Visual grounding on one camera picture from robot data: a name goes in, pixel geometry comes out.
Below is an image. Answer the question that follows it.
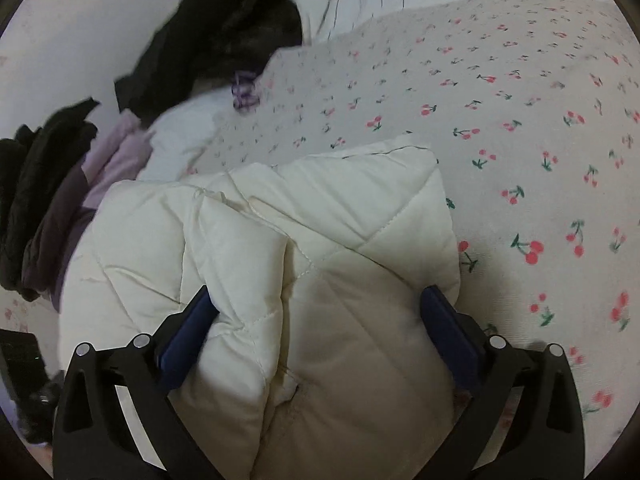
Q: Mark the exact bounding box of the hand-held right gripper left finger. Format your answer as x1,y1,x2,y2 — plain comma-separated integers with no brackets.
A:
52,285,226,480

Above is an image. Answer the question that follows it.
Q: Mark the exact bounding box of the pile of dark clothes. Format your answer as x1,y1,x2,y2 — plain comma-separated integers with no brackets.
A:
0,99,101,303

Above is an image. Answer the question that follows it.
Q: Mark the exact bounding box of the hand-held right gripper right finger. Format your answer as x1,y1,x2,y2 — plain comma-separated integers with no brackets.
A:
419,285,586,480

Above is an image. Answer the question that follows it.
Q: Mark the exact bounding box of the black object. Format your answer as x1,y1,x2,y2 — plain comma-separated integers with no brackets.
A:
0,327,66,446

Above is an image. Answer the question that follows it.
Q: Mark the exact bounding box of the cream quilted jacket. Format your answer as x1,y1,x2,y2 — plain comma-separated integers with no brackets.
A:
57,132,481,480

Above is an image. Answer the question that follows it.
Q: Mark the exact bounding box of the lilac garment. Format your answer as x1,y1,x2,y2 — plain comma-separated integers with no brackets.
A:
80,110,153,211

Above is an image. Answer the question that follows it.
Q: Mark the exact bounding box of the cherry print bed sheet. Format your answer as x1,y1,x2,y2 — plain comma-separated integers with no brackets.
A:
0,0,640,461

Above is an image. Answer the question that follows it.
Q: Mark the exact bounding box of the purple plaid scrunchie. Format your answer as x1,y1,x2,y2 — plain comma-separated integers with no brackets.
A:
230,70,261,111

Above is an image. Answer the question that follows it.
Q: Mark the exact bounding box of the black jacket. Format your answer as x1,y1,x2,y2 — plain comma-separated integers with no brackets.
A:
114,0,304,121

